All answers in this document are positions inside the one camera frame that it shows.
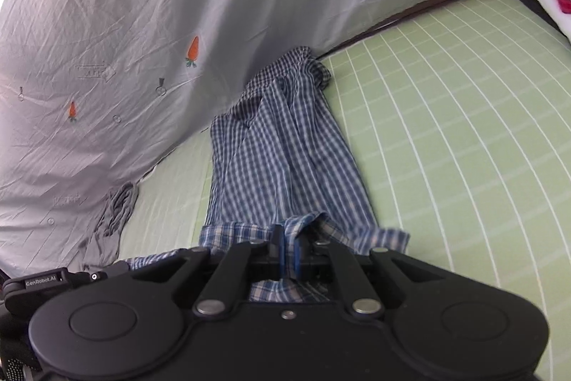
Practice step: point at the green grid mat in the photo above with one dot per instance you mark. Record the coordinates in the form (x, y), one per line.
(446, 140)

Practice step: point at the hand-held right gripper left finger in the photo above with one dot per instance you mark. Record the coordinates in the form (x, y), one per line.
(277, 251)

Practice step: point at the blue plaid shirt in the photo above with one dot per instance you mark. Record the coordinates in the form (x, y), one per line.
(285, 149)

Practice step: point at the grey jersey garment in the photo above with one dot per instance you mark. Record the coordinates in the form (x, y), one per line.
(118, 207)

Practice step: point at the grey printed bedsheet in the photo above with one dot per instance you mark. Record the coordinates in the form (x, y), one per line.
(134, 28)

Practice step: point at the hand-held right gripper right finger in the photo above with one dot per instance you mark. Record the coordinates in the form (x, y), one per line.
(294, 260)

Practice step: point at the person's left hand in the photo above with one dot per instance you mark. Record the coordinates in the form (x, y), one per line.
(13, 345)

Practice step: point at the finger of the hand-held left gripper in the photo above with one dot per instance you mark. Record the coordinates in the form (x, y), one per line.
(98, 276)

